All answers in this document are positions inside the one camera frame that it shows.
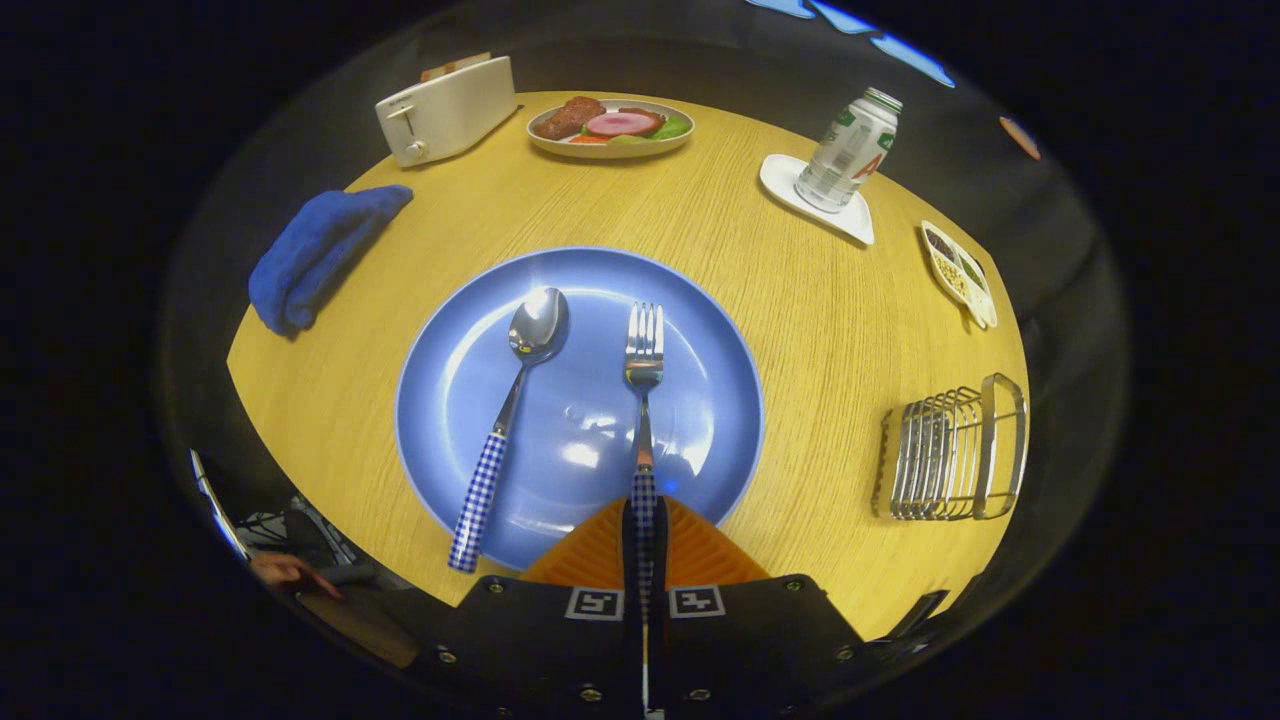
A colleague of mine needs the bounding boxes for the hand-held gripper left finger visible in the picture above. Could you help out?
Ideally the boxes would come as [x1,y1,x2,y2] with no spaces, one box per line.
[415,497,642,720]

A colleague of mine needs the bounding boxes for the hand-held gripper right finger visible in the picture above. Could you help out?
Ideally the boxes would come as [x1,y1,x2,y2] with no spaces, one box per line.
[650,496,883,720]

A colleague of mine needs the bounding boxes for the checked-handle metal fork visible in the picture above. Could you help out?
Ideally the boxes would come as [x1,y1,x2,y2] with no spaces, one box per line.
[625,302,666,621]

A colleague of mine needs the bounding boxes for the checked-handle metal spoon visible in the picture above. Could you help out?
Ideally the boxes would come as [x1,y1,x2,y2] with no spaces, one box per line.
[447,287,571,574]

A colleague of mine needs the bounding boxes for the blue round plate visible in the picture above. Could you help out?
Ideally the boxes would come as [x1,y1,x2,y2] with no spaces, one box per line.
[395,247,766,571]

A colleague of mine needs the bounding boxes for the black flat object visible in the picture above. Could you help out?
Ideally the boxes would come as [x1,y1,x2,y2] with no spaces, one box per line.
[885,590,951,641]

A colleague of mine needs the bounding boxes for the white coaster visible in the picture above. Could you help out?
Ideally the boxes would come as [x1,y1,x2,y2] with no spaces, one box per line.
[759,153,876,247]

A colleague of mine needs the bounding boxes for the white food plate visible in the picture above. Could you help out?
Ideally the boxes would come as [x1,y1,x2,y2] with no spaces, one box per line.
[527,97,696,160]

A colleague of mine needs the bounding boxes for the white divided seasoning tray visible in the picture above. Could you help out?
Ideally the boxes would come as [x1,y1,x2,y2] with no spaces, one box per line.
[920,220,999,331]

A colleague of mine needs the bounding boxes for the open laptop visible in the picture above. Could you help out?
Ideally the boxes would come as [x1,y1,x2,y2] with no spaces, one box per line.
[190,450,251,561]

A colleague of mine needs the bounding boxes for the pink ham slice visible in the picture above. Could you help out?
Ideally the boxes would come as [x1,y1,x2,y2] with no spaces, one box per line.
[584,108,663,139]

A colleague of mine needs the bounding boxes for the blue folded cloth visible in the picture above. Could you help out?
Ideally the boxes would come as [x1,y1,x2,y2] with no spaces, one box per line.
[248,185,414,338]

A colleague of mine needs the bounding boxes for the brown steak piece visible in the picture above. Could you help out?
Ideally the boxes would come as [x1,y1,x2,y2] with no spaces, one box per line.
[533,96,608,140]

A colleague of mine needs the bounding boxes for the white toaster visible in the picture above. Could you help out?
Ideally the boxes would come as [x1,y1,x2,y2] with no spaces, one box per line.
[375,55,518,168]

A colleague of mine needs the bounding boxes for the toast slice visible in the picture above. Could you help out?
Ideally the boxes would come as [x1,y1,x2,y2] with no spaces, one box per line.
[420,52,493,83]

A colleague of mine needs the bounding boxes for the metal wire cutlery rack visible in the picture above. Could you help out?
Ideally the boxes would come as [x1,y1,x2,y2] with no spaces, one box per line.
[872,373,1029,522]

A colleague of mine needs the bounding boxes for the tangle of black cables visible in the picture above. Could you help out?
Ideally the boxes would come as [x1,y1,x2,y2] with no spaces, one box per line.
[240,495,356,566]

